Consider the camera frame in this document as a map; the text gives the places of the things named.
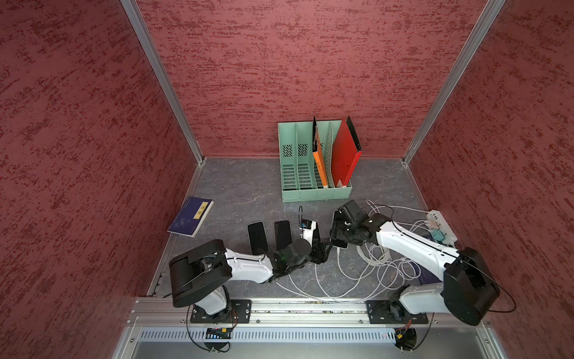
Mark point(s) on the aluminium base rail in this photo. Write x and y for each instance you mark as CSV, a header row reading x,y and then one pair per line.
x,y
302,321

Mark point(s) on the purple book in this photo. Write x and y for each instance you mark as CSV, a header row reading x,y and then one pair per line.
x,y
191,217
426,277

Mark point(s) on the left purple book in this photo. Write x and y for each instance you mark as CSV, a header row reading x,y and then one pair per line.
x,y
191,217

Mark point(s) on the white power strip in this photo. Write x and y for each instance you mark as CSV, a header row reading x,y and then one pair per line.
x,y
437,219

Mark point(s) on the grey patterned folder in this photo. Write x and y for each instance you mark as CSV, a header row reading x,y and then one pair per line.
x,y
328,147

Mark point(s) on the red folder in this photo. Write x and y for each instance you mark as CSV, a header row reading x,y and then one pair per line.
x,y
346,152

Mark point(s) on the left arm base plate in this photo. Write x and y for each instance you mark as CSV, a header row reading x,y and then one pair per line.
x,y
239,312

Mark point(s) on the green file organizer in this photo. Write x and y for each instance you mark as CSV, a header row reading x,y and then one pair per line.
x,y
300,180

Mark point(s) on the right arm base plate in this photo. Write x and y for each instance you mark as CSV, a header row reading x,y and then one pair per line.
x,y
381,312

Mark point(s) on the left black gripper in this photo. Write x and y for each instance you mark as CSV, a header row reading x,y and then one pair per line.
x,y
319,253

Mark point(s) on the black phone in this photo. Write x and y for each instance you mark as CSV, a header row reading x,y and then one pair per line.
x,y
257,238
316,236
282,232
338,242

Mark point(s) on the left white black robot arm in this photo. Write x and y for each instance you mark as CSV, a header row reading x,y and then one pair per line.
x,y
198,276

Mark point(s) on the right purple book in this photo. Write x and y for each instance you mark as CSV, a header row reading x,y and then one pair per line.
x,y
426,277

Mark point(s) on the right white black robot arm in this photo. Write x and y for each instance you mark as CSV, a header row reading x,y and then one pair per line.
x,y
465,286

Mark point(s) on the orange folder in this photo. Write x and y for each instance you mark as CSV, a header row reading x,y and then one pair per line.
x,y
318,154

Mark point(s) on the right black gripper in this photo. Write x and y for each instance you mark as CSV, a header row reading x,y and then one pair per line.
x,y
337,232

